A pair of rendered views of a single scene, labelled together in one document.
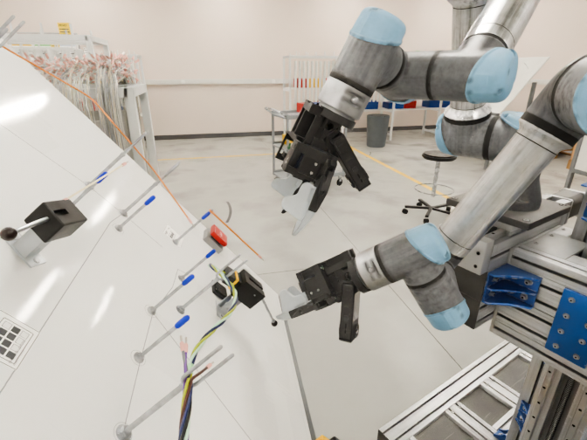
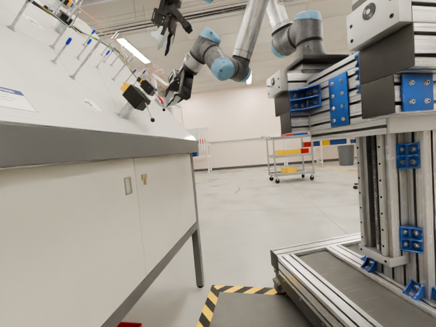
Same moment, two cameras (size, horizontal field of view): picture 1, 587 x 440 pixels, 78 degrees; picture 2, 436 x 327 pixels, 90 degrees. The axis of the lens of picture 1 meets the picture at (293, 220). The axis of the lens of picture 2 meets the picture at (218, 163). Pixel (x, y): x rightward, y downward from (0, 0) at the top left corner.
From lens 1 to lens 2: 0.91 m
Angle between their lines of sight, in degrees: 29
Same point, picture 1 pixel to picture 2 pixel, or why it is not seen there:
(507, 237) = (302, 73)
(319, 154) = (163, 12)
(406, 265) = (196, 45)
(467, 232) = (240, 40)
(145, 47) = (211, 125)
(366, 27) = not seen: outside the picture
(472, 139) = (283, 37)
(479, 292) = (288, 106)
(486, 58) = not seen: outside the picture
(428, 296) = (207, 56)
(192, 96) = (233, 146)
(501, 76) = not seen: outside the picture
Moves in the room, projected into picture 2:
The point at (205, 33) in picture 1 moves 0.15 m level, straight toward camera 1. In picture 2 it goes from (240, 115) to (239, 115)
